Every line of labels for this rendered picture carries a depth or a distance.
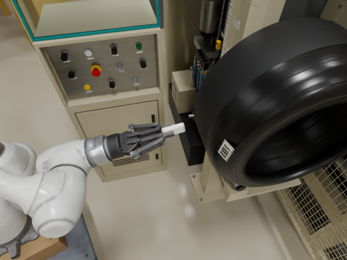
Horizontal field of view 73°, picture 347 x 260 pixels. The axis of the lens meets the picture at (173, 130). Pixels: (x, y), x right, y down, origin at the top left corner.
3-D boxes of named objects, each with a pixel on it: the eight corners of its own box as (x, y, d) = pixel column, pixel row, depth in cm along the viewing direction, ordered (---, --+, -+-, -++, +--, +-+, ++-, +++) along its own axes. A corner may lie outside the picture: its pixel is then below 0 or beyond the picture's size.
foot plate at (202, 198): (189, 174, 201) (189, 173, 200) (219, 168, 205) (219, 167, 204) (198, 204, 185) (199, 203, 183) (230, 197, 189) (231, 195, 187)
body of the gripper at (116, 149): (105, 152, 66) (137, 143, 66) (104, 130, 71) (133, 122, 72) (114, 165, 72) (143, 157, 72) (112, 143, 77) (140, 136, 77)
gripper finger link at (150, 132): (129, 145, 74) (128, 141, 75) (163, 134, 74) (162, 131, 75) (125, 137, 71) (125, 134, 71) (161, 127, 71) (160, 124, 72)
